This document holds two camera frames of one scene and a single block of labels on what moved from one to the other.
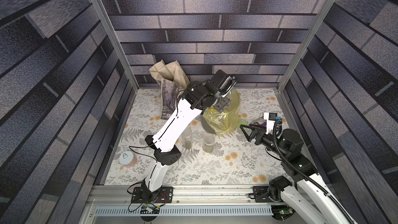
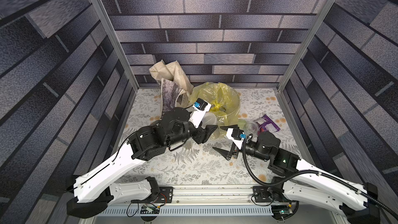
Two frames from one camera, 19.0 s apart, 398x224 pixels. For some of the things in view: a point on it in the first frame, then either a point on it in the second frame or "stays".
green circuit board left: x=147 y=209 stays
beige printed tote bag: x=173 y=81 stays
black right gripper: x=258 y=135 → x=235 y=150
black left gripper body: x=222 y=103 → x=199 y=134
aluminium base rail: x=116 y=200 stays
